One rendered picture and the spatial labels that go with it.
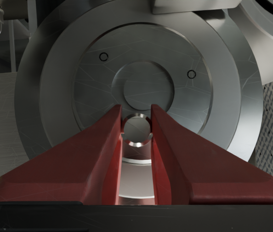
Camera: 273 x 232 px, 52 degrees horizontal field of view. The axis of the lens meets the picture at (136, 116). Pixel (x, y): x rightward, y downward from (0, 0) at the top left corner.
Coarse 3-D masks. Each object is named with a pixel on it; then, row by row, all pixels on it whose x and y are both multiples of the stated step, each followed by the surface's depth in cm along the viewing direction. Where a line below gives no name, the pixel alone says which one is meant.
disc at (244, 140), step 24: (72, 0) 17; (96, 0) 17; (48, 24) 17; (216, 24) 17; (48, 48) 16; (240, 48) 17; (24, 72) 16; (240, 72) 17; (24, 96) 16; (24, 120) 16; (240, 120) 17; (24, 144) 16; (48, 144) 16; (240, 144) 16
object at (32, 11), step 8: (32, 0) 17; (40, 0) 18; (48, 0) 21; (56, 0) 23; (64, 0) 27; (32, 8) 17; (40, 8) 18; (48, 8) 20; (32, 16) 17; (40, 16) 18; (32, 24) 17; (32, 32) 17
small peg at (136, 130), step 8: (128, 120) 11; (136, 120) 11; (144, 120) 12; (128, 128) 11; (136, 128) 11; (144, 128) 11; (128, 136) 11; (136, 136) 11; (144, 136) 11; (152, 136) 12; (128, 144) 12; (136, 144) 11; (144, 144) 12
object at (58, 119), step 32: (128, 0) 16; (64, 32) 16; (96, 32) 16; (192, 32) 16; (64, 64) 16; (224, 64) 16; (64, 96) 16; (224, 96) 16; (64, 128) 15; (224, 128) 16; (128, 192) 15
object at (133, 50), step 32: (128, 32) 15; (160, 32) 15; (96, 64) 14; (128, 64) 15; (160, 64) 15; (192, 64) 15; (96, 96) 14; (128, 96) 14; (160, 96) 14; (192, 96) 14; (192, 128) 14; (128, 160) 14
